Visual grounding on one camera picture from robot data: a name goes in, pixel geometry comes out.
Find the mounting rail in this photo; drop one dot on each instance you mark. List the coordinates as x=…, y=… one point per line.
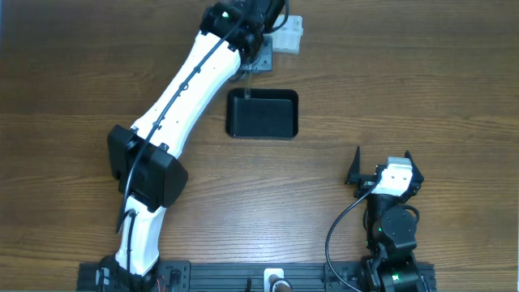
x=227, y=277

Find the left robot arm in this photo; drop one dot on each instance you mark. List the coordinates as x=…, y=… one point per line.
x=190, y=93

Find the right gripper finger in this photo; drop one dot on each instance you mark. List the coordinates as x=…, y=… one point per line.
x=417, y=170
x=356, y=164

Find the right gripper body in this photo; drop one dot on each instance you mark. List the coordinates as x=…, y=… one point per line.
x=365, y=182

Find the clear test tube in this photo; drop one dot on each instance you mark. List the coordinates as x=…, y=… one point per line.
x=246, y=87

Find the black tray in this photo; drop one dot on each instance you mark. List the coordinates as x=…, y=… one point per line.
x=267, y=117

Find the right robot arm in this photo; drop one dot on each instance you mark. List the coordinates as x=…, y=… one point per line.
x=395, y=227

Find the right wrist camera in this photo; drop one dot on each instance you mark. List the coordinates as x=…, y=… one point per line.
x=395, y=178

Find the white test tube rack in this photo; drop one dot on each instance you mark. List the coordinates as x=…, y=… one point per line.
x=290, y=38

